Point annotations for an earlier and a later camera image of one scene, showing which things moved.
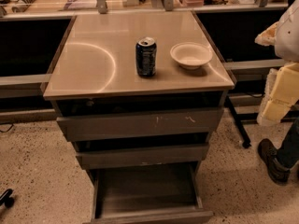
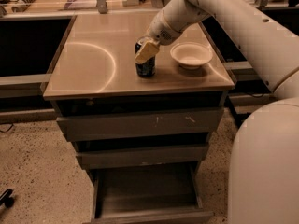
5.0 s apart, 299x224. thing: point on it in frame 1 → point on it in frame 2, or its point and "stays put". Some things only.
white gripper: (288, 37) → (160, 29)
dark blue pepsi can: (146, 56) stays put
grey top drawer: (140, 124) stays put
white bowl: (191, 55) stays put
